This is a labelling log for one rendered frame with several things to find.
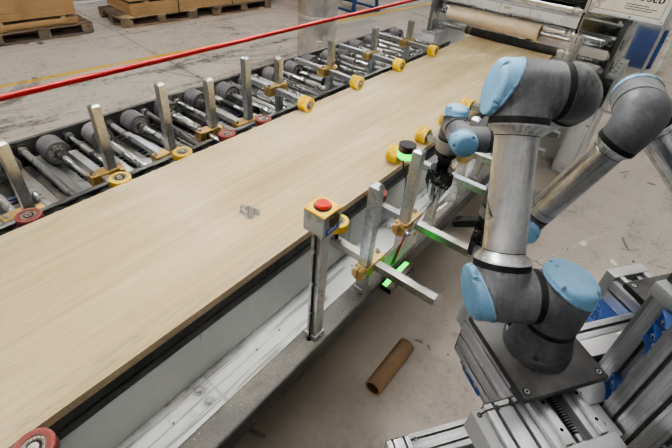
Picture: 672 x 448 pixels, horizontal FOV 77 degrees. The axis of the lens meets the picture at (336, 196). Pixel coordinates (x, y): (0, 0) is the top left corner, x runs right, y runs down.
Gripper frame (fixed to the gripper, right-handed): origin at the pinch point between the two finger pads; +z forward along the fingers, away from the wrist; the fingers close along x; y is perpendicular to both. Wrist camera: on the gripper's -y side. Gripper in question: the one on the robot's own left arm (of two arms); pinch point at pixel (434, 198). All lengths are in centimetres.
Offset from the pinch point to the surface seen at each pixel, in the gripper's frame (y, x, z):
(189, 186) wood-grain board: 16, -90, 11
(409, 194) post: 1.4, -8.6, 0.2
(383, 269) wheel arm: 22.2, -10.5, 19.0
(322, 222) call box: 52, -25, -19
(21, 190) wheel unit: 44, -139, 11
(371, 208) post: 24.9, -17.6, -6.7
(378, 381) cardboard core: 15, -3, 93
